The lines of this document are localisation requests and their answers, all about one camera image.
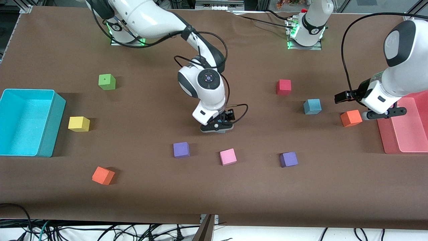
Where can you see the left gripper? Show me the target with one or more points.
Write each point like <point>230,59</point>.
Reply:
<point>353,94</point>

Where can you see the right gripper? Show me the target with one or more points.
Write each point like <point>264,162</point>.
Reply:
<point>228,116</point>

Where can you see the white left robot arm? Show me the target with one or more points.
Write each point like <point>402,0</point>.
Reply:
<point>408,67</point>

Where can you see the orange foam block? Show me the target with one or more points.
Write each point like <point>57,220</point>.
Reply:
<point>103,175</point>
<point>350,118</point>

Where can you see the pink foam block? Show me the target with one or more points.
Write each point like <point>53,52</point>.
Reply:
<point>228,156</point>

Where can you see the purple foam block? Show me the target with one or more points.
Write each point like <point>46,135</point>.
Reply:
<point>289,159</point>
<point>181,149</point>

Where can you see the red foam block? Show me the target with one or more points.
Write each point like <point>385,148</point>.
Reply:
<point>283,87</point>

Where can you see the pink plastic bin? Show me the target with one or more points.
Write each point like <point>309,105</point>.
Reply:
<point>411,134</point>

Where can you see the brown table cover sheet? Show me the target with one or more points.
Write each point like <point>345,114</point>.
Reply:
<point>214,194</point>

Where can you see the green foam block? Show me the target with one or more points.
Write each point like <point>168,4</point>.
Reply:
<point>107,83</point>

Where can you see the yellow foam block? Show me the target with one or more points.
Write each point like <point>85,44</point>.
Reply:
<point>78,124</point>

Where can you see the cyan plastic bin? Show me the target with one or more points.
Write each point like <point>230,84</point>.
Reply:
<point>50,127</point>

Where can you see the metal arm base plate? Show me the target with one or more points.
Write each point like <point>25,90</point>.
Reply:
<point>304,48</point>
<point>128,44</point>

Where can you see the small metal bracket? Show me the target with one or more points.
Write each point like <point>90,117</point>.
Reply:
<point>216,218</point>

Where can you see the silver aluminium frame rail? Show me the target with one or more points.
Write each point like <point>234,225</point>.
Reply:
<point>217,5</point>

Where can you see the dark camera stand post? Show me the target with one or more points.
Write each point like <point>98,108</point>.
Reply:
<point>205,231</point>

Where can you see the metal corner bracket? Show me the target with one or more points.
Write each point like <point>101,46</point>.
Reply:
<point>26,9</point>

